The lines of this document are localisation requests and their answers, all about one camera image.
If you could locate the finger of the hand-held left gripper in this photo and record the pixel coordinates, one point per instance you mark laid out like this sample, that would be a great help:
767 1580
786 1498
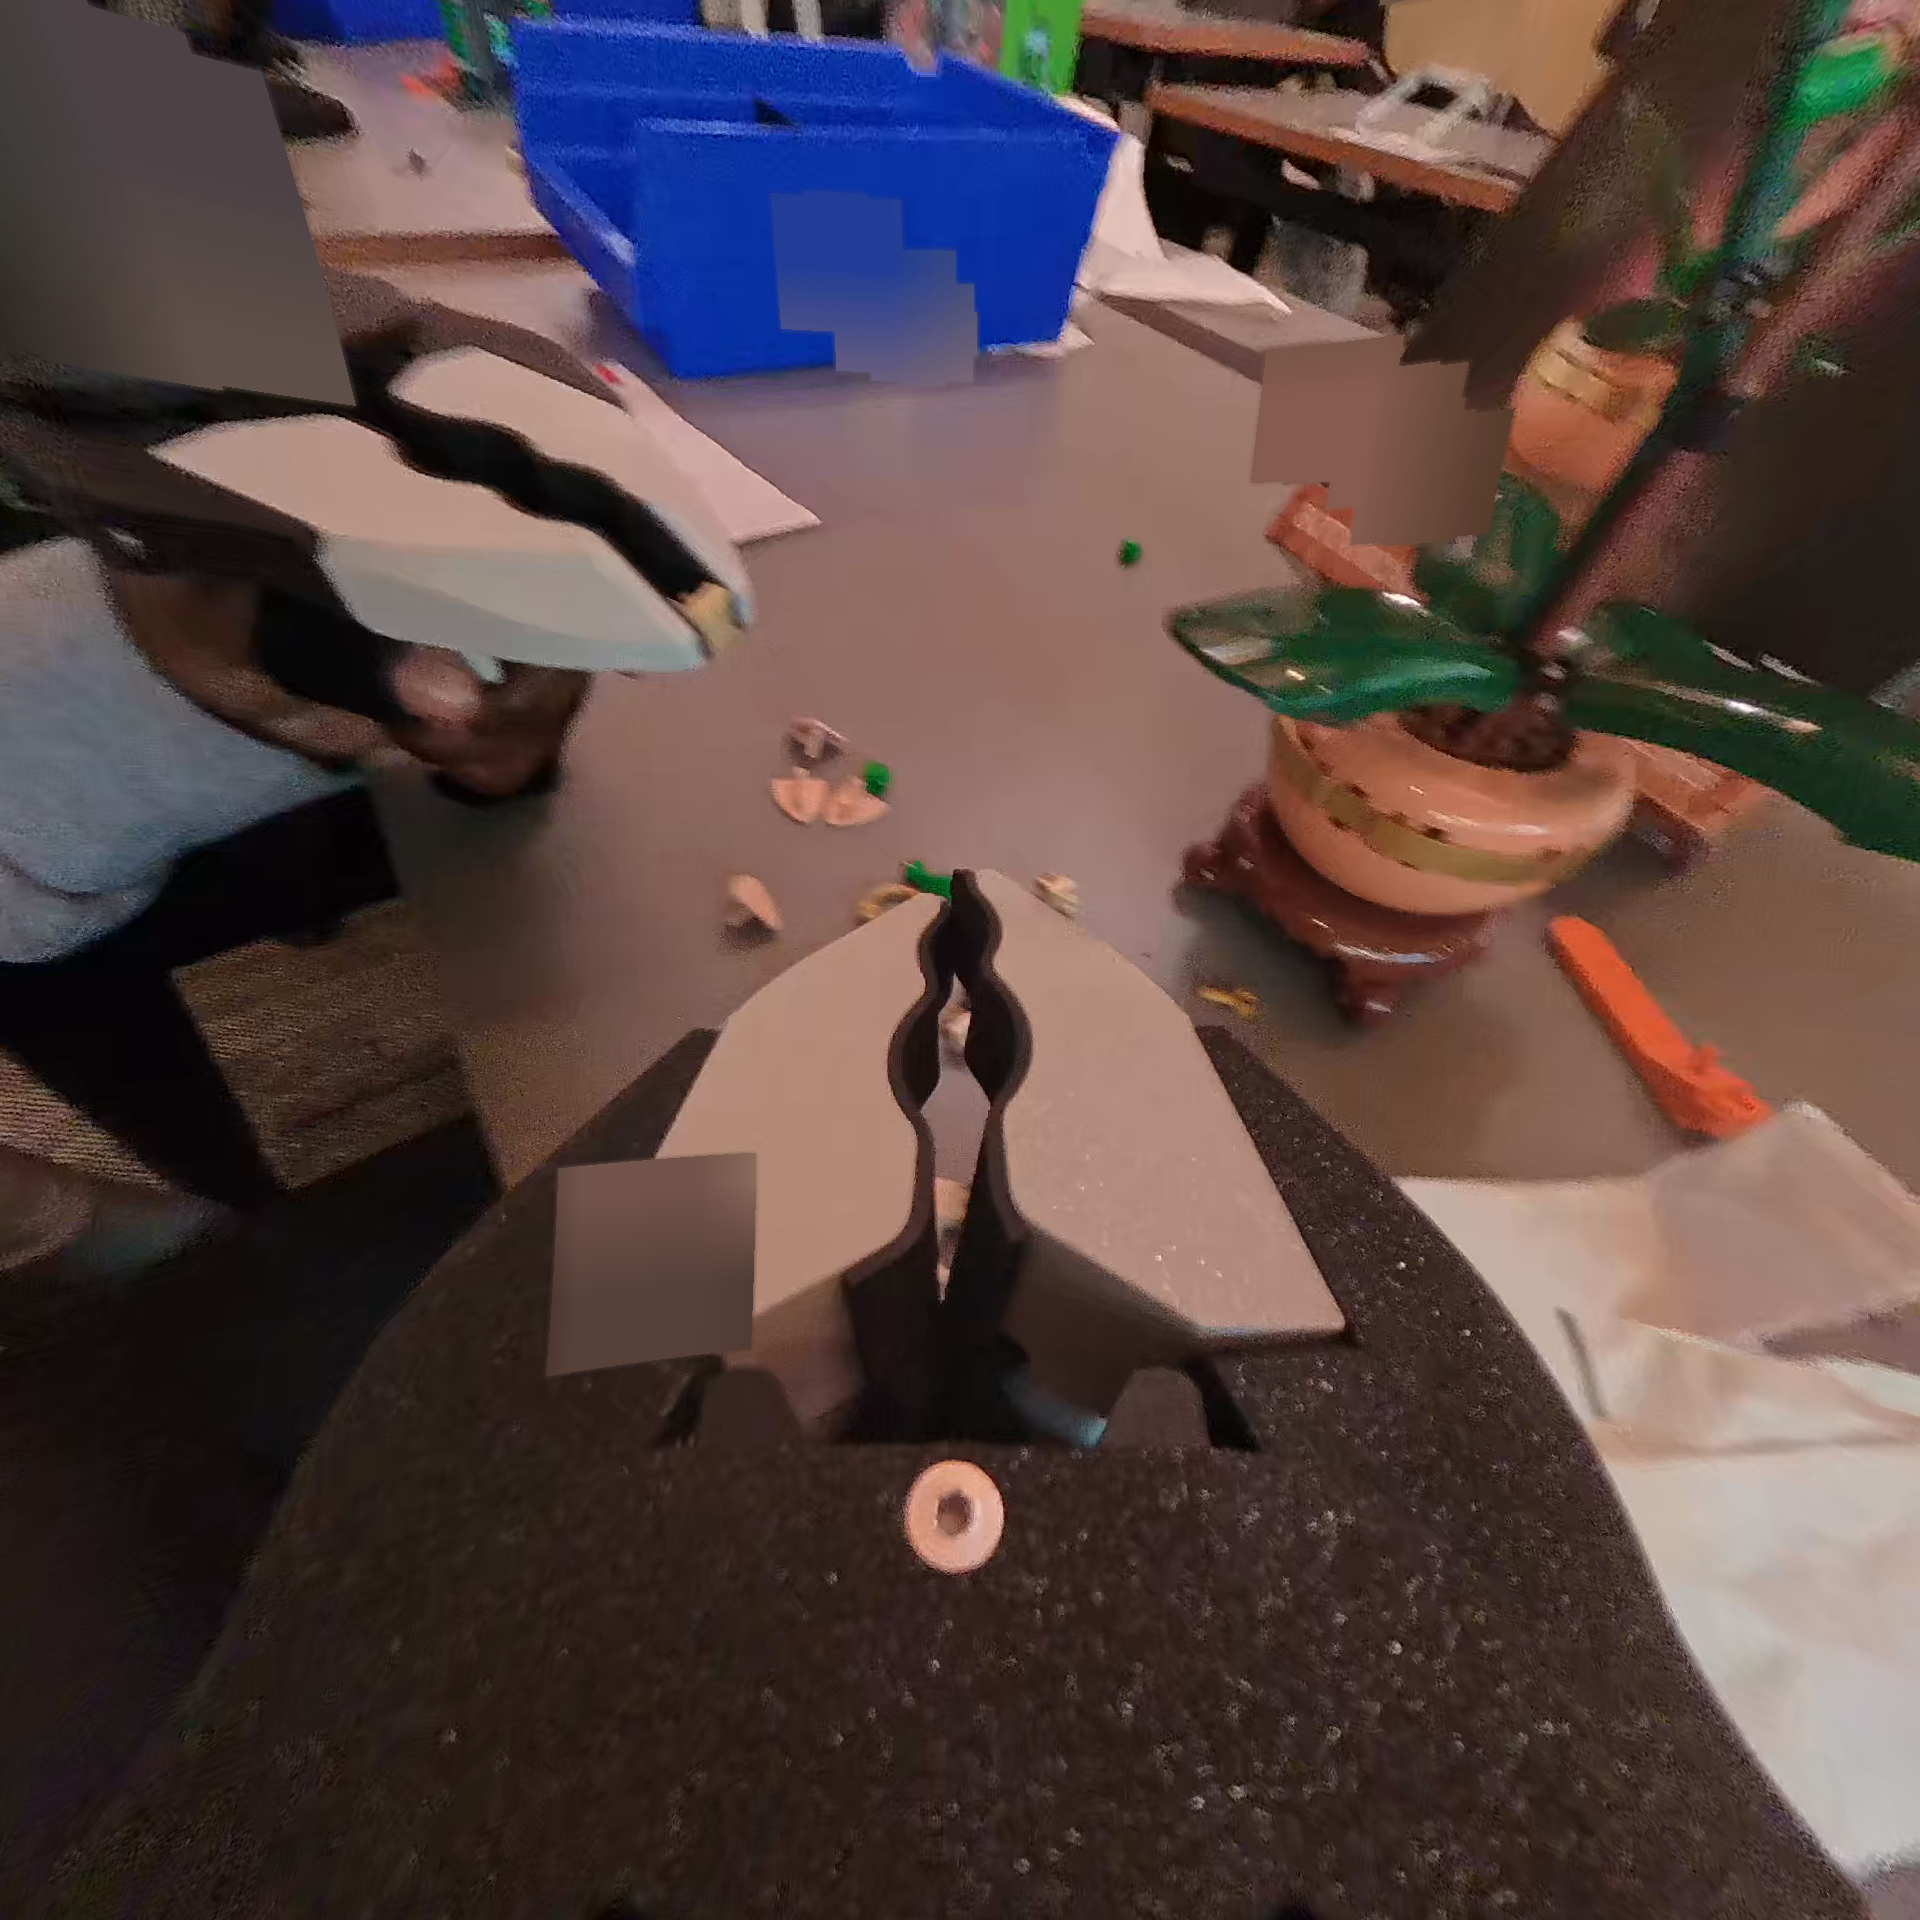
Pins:
494 569
542 421

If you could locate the small tan toy brick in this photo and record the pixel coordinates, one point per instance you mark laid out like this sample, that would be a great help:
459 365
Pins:
722 613

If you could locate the white paper sheet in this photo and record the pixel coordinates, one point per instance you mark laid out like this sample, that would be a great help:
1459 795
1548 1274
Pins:
735 479

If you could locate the clear plastic bags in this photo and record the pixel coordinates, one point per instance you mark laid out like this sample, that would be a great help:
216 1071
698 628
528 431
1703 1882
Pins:
1769 1472

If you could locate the yellow toy brick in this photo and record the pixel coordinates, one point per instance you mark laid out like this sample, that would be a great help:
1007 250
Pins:
1231 1000

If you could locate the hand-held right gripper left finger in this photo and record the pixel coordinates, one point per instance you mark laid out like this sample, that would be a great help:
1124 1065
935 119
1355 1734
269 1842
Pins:
825 1080

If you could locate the person's left forearm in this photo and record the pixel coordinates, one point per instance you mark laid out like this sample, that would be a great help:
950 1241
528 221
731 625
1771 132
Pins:
122 749

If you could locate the wooden background table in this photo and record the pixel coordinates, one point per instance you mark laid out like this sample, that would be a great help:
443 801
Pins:
1350 152
1216 37

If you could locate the blue plastic bin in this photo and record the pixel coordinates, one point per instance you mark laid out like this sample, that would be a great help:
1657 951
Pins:
704 224

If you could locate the brick-built orchid in pink pot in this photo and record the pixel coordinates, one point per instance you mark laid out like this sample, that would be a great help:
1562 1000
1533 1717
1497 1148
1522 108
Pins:
1449 818

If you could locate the person's left hand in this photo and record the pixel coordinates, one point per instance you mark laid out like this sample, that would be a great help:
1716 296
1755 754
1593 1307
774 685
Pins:
481 735

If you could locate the white paper bag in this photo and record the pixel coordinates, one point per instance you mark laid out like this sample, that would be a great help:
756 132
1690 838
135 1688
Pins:
1186 271

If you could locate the grey desk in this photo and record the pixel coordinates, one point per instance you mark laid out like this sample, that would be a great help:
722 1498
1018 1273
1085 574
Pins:
1019 601

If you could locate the pink petal brick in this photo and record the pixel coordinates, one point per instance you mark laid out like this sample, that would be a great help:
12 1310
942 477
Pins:
1059 892
858 807
795 795
749 903
818 738

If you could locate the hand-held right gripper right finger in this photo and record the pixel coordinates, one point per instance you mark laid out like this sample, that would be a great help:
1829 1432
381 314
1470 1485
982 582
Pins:
1142 1170

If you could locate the orange brick separator tool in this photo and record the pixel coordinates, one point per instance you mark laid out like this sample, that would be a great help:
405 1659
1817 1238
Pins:
1653 1033

